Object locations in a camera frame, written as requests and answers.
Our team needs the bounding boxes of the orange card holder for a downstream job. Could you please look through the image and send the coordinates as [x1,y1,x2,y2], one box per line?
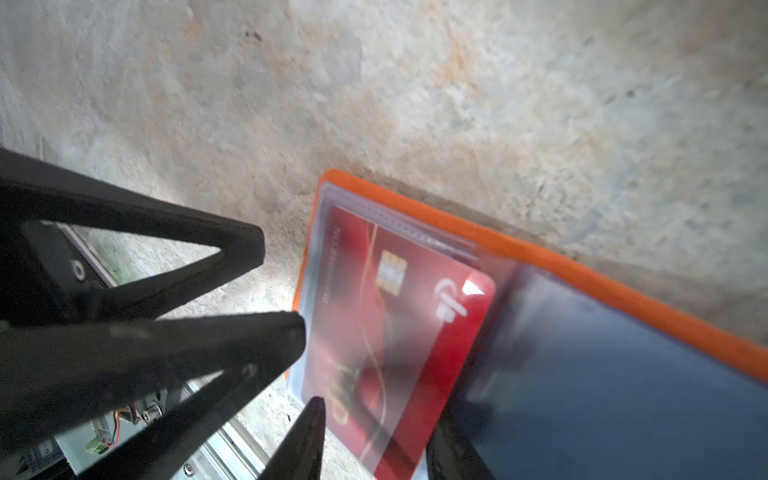
[294,170,767,479]

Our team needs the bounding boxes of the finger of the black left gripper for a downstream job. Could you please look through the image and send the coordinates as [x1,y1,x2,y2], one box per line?
[1,312,306,479]
[1,149,265,327]

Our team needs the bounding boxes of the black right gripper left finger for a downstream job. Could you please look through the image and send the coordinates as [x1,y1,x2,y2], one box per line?
[258,396,326,480]

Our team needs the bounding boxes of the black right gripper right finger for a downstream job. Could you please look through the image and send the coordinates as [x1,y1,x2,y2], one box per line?
[426,413,495,480]

